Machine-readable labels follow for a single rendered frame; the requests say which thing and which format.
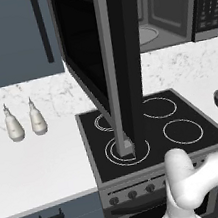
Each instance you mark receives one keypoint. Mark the grey oven with knobs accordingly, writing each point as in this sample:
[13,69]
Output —
[138,204]

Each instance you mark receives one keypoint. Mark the black microwave door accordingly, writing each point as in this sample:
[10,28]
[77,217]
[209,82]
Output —
[105,57]

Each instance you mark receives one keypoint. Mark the black microwave oven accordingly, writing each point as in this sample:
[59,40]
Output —
[177,4]

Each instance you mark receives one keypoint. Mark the blue-grey wall cupboard door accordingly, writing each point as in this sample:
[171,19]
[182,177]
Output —
[7,37]

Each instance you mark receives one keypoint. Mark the black hob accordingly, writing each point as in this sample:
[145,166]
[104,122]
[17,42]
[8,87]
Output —
[152,130]

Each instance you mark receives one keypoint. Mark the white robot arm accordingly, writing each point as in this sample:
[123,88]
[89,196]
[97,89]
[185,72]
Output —
[192,184]

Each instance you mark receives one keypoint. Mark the black oven knob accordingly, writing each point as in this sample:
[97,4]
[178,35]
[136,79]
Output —
[114,201]
[149,188]
[132,195]

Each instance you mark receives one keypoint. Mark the white squeeze bottle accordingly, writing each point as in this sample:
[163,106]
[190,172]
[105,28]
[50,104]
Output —
[13,126]
[37,118]

